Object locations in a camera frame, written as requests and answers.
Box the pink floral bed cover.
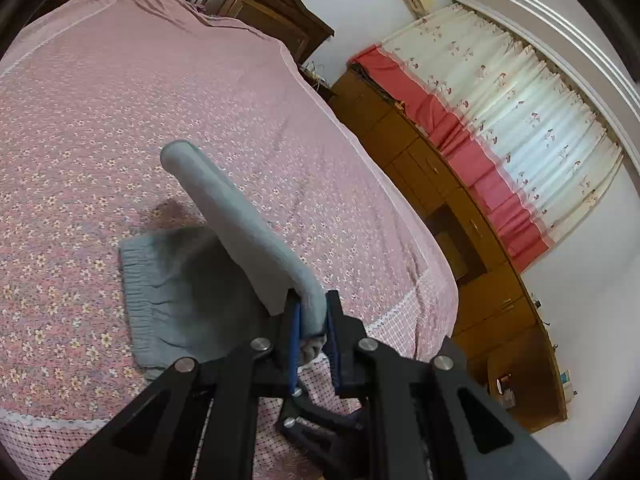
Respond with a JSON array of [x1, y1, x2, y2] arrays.
[[0, 0, 460, 480]]

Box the grey pants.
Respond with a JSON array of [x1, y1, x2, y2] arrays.
[[119, 140, 328, 381]]

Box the dark wooden nightstand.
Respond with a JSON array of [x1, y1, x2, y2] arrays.
[[300, 62, 336, 104]]

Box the long wooden cabinet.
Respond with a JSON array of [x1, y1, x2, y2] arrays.
[[330, 62, 571, 434]]

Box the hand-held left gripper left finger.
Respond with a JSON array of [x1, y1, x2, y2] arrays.
[[50, 292, 304, 480]]

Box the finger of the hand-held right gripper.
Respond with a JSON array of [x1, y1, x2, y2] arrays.
[[275, 385, 374, 480]]

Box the white and red floral curtain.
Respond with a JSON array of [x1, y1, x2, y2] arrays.
[[350, 2, 626, 274]]

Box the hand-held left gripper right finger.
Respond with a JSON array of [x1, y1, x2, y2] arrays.
[[324, 290, 571, 480]]

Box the dark wooden headboard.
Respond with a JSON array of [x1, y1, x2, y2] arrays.
[[97, 0, 335, 63]]

